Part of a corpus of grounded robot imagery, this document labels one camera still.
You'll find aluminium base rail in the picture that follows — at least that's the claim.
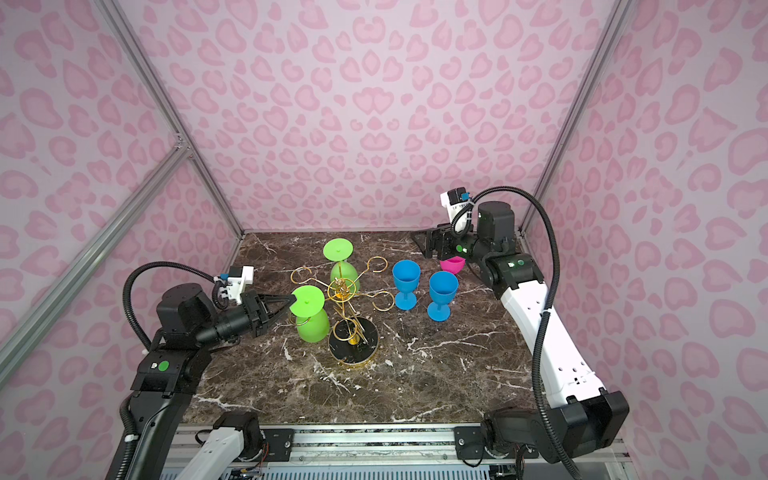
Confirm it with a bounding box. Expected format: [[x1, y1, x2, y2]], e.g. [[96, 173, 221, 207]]
[[110, 422, 637, 480]]

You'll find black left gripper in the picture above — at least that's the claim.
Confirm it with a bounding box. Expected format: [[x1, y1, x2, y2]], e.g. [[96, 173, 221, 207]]
[[195, 291, 296, 351]]

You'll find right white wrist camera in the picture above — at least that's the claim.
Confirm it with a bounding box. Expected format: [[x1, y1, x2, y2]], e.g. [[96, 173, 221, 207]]
[[440, 187, 472, 232]]

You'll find green wine glass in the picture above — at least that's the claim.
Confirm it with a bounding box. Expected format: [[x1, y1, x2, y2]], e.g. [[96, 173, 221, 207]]
[[290, 285, 330, 343], [323, 238, 360, 293]]

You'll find magenta wine glass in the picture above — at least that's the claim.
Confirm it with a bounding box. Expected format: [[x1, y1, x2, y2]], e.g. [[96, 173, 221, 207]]
[[439, 256, 466, 275]]

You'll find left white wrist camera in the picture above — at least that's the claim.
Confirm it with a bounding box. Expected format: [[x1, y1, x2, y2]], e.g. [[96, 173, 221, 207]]
[[214, 266, 255, 306]]

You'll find aluminium frame post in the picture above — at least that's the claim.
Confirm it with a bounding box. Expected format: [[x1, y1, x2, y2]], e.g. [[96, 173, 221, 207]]
[[1, 144, 189, 385]]

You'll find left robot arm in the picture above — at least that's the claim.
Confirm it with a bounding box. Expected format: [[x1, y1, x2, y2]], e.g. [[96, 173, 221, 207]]
[[107, 283, 297, 479]]

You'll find blue wine glass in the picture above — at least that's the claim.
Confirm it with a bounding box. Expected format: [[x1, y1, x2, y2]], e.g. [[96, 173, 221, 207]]
[[427, 271, 459, 322], [392, 260, 421, 311]]

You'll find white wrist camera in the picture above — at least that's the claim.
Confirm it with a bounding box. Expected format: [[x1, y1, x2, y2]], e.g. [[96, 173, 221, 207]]
[[214, 266, 255, 306], [440, 187, 472, 232]]

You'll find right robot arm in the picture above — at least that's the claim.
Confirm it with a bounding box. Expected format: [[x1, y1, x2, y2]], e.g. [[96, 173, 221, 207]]
[[418, 191, 630, 463]]

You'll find gold wire glass rack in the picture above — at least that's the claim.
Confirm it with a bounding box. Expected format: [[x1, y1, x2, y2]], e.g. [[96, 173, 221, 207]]
[[290, 256, 394, 367]]

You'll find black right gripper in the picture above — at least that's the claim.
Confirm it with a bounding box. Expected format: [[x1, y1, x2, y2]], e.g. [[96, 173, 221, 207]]
[[411, 220, 494, 265]]

